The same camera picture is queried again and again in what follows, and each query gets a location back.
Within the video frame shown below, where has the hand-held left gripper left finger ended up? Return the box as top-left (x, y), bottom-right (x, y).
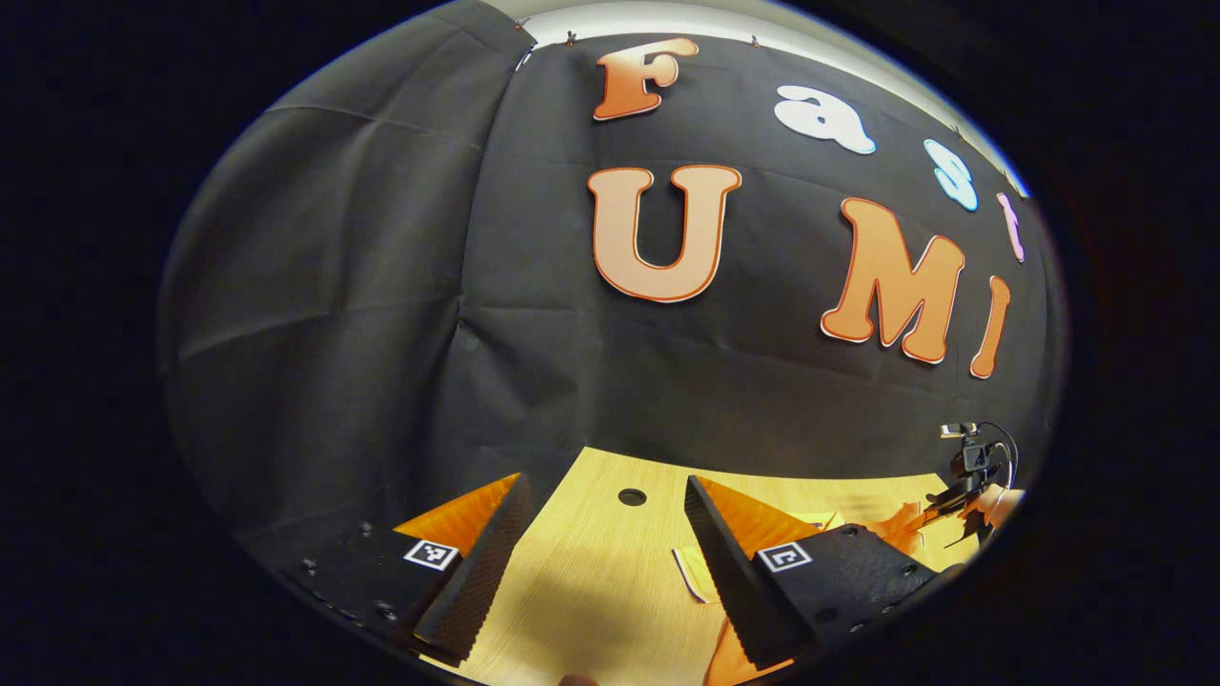
top-left (276, 473), bottom-right (533, 668)

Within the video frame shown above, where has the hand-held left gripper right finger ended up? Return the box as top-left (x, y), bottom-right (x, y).
top-left (682, 474), bottom-right (967, 672)

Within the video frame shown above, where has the orange T-shirt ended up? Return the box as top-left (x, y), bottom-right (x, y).
top-left (671, 481), bottom-right (988, 686)

